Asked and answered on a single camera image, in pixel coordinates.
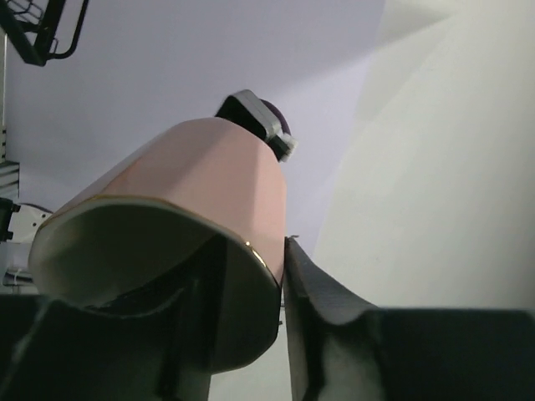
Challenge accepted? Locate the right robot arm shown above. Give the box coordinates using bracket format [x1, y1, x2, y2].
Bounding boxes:
[1, 198, 52, 294]

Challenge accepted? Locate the aluminium mounting rail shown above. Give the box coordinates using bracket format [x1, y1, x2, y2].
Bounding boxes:
[0, 32, 20, 201]

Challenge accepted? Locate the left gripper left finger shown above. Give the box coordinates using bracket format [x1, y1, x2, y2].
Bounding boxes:
[1, 236, 227, 400]

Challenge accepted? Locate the black wire dish rack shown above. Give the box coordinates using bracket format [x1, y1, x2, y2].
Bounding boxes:
[1, 0, 89, 67]

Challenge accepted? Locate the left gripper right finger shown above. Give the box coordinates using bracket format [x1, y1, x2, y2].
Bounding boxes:
[283, 237, 534, 400]

